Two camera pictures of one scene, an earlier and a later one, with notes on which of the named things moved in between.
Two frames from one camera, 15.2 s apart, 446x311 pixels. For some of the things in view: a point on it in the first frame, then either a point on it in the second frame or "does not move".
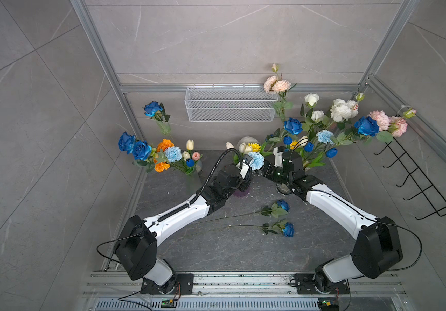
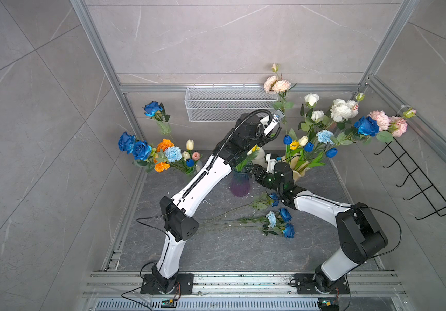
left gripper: (245, 182) → (265, 137)
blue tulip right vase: (332, 152) does not move
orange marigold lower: (162, 166) does not move
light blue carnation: (173, 153) does not move
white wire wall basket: (231, 104) does not move
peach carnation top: (271, 85) does not move
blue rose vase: (293, 126) → (262, 203)
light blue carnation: (257, 161) → (270, 219)
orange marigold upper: (164, 144) does not move
